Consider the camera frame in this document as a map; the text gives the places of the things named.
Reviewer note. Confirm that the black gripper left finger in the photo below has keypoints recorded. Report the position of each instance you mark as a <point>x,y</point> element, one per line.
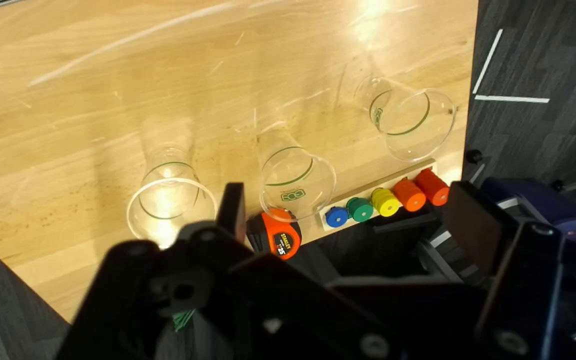
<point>231,213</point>

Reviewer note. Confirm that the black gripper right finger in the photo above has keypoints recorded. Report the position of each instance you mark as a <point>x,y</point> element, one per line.
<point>475,232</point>

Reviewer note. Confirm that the clear plastic cup green line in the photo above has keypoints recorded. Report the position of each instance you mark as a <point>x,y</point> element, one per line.
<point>400,121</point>
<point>289,175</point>
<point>168,197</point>

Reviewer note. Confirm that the orange black tape measure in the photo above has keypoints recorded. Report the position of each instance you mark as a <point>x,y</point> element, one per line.
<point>281,232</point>

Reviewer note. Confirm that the red toy cylinder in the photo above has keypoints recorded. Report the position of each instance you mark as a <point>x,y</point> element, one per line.
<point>431,187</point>

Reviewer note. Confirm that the orange toy cylinder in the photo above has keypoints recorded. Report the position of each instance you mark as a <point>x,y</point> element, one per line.
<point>408,195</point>

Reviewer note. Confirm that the yellow toy cylinder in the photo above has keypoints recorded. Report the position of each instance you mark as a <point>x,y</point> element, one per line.
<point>387,203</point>

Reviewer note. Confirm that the blue toy cylinder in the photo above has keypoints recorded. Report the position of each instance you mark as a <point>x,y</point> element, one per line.
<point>336,216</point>

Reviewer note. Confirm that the green toy cylinder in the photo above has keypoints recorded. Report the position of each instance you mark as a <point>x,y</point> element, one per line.
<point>360,210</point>

